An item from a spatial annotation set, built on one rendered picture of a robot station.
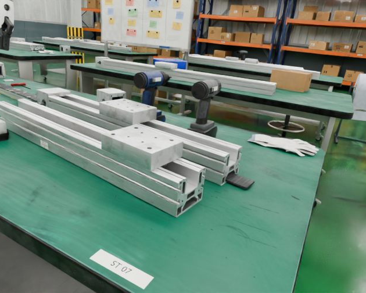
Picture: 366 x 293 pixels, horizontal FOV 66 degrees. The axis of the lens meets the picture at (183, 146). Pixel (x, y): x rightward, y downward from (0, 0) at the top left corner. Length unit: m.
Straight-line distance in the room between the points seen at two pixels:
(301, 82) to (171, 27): 1.99
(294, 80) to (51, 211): 2.28
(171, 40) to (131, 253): 3.58
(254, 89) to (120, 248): 1.86
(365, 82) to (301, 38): 7.17
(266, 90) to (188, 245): 1.78
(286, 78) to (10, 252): 2.26
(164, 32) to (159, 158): 3.47
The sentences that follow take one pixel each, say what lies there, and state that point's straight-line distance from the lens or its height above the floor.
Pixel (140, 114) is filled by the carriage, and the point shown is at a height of 0.89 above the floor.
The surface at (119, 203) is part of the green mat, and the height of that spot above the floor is 0.78.
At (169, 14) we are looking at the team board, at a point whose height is 1.38.
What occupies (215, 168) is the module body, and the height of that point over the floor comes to 0.82.
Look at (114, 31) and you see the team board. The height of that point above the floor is 1.11.
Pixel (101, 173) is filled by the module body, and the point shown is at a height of 0.80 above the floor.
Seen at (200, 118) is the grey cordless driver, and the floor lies 0.87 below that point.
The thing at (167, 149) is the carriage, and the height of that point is 0.90.
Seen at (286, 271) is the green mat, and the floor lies 0.78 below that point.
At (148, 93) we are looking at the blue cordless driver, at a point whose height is 0.92.
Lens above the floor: 1.13
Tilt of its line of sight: 21 degrees down
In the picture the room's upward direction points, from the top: 5 degrees clockwise
